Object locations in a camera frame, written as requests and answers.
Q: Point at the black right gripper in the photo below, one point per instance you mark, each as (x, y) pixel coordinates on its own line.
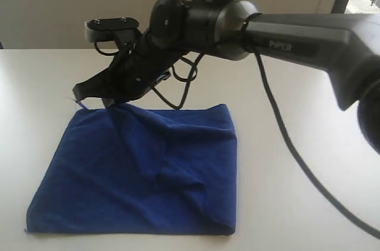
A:
(131, 75)

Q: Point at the blue microfiber towel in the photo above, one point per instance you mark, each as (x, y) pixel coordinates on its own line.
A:
(131, 170)

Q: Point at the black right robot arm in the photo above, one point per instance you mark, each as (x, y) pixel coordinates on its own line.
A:
(345, 46)

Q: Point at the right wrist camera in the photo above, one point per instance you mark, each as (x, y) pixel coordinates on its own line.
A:
(102, 30)

